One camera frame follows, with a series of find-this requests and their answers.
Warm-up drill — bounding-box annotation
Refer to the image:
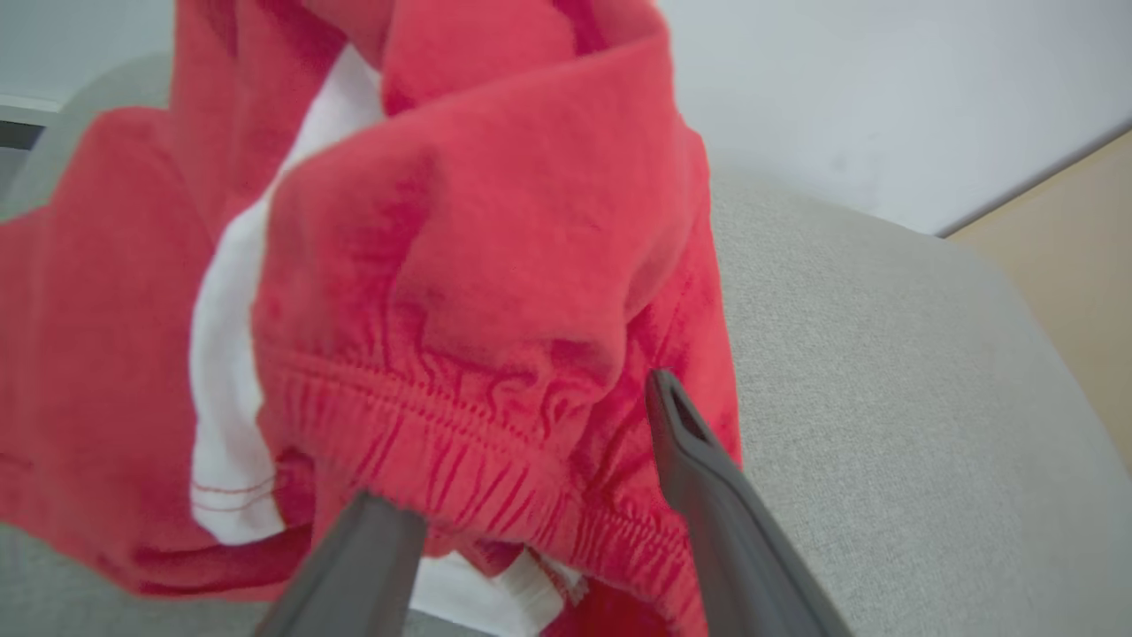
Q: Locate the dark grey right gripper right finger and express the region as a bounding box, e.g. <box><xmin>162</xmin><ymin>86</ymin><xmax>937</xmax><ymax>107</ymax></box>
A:
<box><xmin>643</xmin><ymin>369</ymin><xmax>852</xmax><ymax>637</ymax></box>

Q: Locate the red garment with white stripe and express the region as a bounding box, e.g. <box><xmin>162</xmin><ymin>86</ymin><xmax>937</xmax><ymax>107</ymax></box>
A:
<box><xmin>0</xmin><ymin>0</ymin><xmax>746</xmax><ymax>637</ymax></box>

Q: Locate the white wall baseboard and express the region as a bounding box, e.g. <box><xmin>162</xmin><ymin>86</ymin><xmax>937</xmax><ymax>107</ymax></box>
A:
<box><xmin>0</xmin><ymin>91</ymin><xmax>65</xmax><ymax>153</ymax></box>

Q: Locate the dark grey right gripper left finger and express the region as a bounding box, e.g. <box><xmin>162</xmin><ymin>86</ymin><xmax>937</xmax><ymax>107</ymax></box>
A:
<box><xmin>255</xmin><ymin>491</ymin><xmax>431</xmax><ymax>637</ymax></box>

